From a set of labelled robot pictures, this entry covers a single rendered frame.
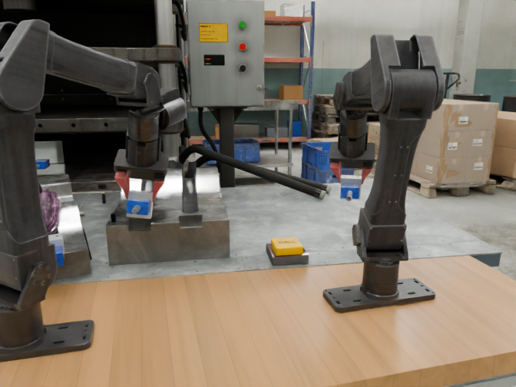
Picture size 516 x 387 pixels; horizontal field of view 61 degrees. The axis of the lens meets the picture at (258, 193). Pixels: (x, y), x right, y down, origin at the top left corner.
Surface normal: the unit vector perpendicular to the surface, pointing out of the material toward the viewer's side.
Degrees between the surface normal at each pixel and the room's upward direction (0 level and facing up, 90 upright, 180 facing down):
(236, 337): 0
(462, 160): 84
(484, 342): 0
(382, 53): 49
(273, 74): 90
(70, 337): 0
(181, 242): 90
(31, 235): 75
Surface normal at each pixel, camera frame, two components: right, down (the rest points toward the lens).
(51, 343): 0.00, -0.97
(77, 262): 0.44, 0.23
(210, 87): 0.16, 0.26
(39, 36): 0.88, 0.13
